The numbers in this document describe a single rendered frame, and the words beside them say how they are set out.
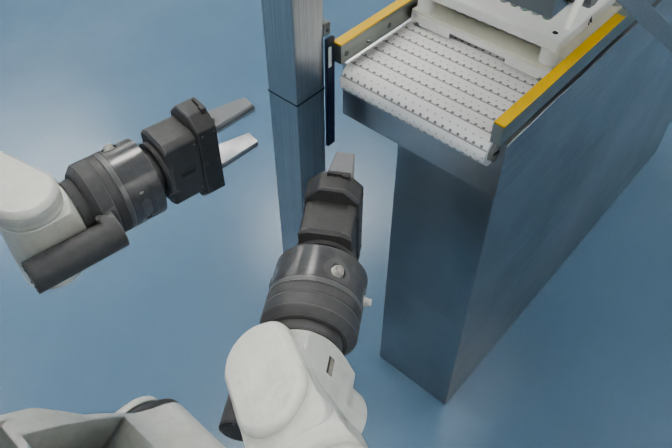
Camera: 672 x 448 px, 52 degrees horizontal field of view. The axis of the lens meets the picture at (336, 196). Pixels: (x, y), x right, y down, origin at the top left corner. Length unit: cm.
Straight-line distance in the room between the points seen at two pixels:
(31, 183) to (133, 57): 208
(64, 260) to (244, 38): 217
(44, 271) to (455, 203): 74
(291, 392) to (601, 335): 148
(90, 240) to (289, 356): 26
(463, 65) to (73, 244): 61
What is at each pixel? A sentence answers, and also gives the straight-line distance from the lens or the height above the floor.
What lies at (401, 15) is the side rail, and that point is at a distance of 111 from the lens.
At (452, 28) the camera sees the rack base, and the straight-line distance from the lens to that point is 109.
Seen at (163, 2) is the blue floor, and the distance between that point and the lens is 309.
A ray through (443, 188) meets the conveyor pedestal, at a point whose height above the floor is 67.
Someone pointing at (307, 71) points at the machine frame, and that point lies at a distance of 100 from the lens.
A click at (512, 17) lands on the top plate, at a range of 103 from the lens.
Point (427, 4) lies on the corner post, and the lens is 111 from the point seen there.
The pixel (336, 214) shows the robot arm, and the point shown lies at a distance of 65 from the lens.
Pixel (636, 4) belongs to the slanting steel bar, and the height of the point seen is 104.
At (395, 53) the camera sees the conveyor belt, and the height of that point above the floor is 92.
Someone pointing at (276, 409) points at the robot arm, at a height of 107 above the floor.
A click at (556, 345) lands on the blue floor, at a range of 187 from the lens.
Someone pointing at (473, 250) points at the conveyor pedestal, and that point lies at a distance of 127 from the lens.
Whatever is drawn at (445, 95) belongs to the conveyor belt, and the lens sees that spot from 99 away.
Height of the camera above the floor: 152
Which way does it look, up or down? 46 degrees down
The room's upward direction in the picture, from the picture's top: straight up
